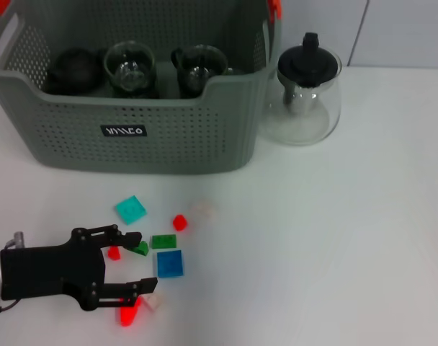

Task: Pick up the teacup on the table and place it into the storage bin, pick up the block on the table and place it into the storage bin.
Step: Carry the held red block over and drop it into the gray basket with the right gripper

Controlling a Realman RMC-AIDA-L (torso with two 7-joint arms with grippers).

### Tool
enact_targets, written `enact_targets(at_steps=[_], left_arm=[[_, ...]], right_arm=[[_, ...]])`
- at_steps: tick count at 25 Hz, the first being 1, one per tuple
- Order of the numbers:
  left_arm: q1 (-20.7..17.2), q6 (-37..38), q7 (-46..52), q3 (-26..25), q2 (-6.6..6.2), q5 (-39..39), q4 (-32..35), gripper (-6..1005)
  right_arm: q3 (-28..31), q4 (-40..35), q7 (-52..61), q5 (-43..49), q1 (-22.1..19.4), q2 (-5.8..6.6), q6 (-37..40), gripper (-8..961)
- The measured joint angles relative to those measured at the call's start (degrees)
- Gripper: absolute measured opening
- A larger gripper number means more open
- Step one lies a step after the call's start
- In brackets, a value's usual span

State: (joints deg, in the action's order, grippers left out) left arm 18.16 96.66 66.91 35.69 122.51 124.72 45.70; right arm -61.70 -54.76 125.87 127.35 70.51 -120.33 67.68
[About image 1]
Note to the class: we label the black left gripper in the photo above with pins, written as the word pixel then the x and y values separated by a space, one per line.
pixel 53 270

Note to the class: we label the small red toy brick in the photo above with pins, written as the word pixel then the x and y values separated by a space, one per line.
pixel 179 223
pixel 114 254

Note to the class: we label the teal square toy brick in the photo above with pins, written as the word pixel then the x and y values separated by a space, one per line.
pixel 130 210

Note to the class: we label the orange-red wedge toy brick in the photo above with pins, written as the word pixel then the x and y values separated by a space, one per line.
pixel 127 317

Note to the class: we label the grey perforated storage bin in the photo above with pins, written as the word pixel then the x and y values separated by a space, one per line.
pixel 150 151

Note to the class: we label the thick green toy brick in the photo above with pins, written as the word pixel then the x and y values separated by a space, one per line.
pixel 143 249

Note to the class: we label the blue square toy brick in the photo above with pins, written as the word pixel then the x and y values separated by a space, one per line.
pixel 170 265

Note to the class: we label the flat green two-stud brick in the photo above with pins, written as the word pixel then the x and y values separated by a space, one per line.
pixel 164 241

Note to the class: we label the translucent white square brick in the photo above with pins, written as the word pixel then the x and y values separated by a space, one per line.
pixel 154 302

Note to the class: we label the black ceramic teapot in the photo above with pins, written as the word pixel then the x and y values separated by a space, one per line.
pixel 73 72

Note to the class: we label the glass teapot with black lid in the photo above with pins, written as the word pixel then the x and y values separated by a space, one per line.
pixel 309 65

